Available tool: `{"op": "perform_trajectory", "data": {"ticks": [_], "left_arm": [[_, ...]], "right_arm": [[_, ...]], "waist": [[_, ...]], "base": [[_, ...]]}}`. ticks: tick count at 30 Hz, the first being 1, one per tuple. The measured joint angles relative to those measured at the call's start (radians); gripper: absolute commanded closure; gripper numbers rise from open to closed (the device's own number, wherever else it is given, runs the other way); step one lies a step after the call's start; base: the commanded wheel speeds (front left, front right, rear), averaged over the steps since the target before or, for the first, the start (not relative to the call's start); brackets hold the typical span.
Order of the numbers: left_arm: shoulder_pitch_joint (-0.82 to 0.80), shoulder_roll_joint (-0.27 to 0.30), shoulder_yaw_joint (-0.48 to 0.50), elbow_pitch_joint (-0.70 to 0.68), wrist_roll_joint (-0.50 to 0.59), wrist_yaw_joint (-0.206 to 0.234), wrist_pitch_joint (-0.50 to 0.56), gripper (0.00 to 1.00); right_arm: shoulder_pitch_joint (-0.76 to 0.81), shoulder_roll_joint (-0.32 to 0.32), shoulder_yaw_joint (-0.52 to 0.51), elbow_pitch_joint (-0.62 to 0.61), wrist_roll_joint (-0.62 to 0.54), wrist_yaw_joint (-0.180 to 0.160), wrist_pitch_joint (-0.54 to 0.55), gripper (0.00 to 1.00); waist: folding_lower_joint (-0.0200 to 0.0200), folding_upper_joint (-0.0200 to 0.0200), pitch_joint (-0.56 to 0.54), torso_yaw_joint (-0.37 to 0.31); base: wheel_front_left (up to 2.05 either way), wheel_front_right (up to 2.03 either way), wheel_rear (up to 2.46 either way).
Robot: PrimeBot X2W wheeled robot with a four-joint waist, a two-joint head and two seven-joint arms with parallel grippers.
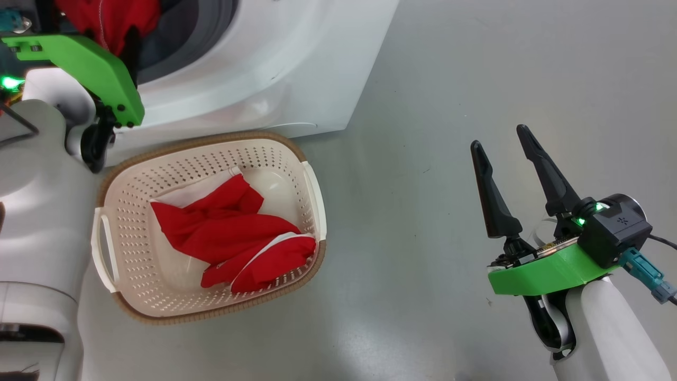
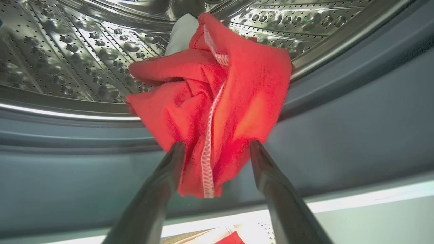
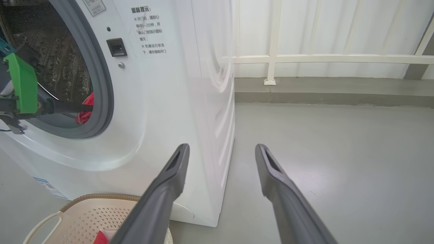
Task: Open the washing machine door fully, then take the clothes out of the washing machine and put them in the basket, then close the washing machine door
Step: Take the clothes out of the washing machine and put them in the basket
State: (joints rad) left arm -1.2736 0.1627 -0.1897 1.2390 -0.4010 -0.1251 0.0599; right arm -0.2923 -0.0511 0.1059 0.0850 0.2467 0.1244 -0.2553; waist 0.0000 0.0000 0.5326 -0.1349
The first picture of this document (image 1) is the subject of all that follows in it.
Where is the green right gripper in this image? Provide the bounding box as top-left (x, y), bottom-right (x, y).
top-left (470, 124), bottom-right (622, 297)

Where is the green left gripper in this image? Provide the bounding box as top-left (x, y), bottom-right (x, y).
top-left (0, 26), bottom-right (145, 128)

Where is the red garment with white trim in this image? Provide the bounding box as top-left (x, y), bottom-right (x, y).
top-left (150, 168), bottom-right (318, 294)

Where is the white front-load washing machine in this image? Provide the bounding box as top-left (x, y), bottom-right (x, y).
top-left (106, 0), bottom-right (400, 154)

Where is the cream perforated laundry basket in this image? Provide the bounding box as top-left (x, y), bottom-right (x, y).
top-left (91, 131), bottom-right (327, 324)

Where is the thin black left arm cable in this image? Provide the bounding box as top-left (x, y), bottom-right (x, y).
top-left (0, 103), bottom-right (40, 146)

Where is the teal connector camera cable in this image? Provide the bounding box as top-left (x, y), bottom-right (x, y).
top-left (619, 233), bottom-right (677, 305)

